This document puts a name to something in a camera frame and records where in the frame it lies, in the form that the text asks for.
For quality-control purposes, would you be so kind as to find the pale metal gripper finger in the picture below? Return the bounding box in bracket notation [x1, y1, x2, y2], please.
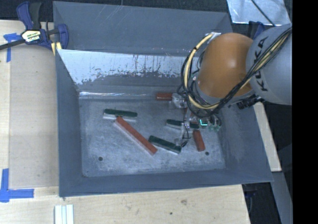
[185, 121, 194, 142]
[176, 122, 187, 146]

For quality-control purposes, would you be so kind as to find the dark green flat block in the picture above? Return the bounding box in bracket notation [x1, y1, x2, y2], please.
[165, 119, 200, 131]
[102, 108, 138, 122]
[148, 135, 182, 155]

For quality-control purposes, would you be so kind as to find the short red-brown flat block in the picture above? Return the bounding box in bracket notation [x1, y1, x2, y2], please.
[155, 92, 173, 101]
[192, 129, 206, 152]

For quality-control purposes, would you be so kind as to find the long red-brown flat block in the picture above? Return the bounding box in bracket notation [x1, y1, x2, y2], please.
[113, 116, 159, 156]

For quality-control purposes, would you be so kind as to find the grey metal bin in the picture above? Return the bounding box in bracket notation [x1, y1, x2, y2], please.
[52, 0, 274, 198]

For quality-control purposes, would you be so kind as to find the pale wood flat board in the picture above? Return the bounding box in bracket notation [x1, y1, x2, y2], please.
[8, 46, 61, 189]

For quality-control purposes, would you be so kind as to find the black cylinder on white bracket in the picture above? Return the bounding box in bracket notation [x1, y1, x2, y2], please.
[236, 95, 264, 110]

